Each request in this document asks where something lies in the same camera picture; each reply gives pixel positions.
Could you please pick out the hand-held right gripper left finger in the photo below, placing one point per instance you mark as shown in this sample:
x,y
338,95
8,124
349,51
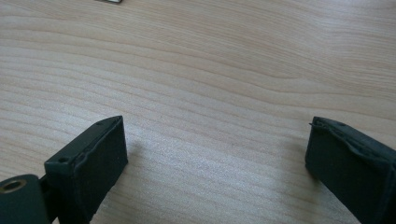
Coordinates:
x,y
98,165

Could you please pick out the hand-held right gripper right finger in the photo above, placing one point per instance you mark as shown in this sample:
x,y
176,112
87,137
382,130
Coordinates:
x,y
348,174

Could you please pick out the white box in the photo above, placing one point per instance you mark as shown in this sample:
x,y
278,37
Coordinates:
x,y
109,1

